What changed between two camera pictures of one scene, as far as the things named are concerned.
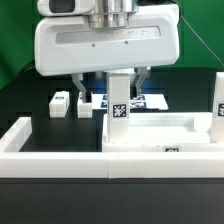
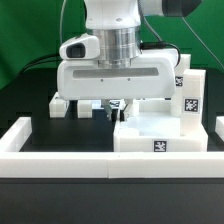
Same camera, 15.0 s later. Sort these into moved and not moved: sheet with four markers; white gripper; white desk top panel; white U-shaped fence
Moved: white gripper; white desk top panel; sheet with four markers
Not moved: white U-shaped fence
